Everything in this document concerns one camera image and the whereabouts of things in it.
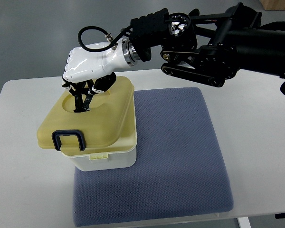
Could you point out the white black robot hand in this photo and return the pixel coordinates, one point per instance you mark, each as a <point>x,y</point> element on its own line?
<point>82,66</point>

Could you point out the yellow storage box lid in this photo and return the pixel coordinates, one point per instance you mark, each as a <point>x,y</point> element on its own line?
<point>109,125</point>

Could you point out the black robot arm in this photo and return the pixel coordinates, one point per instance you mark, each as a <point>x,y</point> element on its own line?
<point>209,49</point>

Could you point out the white storage box base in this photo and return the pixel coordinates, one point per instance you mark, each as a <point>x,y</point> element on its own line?
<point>120,154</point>

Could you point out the brown cardboard box corner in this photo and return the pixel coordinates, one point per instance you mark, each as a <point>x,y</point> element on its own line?
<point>273,4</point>

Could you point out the blue grey cushion mat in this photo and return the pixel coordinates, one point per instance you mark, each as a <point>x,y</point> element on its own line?
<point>179,169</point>

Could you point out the white table leg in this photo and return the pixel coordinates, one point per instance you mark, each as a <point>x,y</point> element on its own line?
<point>244,222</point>

